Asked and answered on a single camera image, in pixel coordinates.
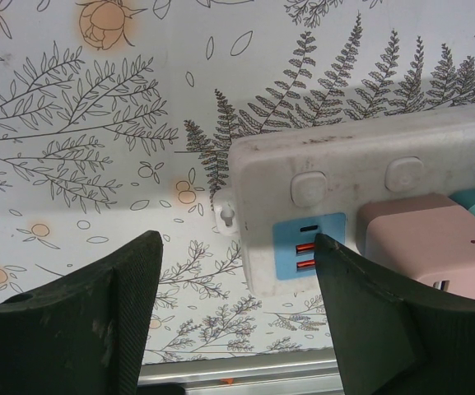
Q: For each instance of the aluminium table edge rail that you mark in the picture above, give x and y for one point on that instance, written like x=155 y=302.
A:
x=241 y=370

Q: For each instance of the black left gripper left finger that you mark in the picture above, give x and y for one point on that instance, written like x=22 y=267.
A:
x=56 y=337

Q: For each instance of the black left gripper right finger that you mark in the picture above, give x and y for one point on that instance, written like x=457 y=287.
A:
x=406 y=341

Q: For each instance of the white power strip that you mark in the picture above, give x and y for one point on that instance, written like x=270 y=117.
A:
x=344 y=152

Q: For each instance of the pink square plug adapter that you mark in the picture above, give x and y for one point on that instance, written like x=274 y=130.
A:
x=418 y=230

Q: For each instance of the floral tablecloth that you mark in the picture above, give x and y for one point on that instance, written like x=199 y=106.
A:
x=76 y=144

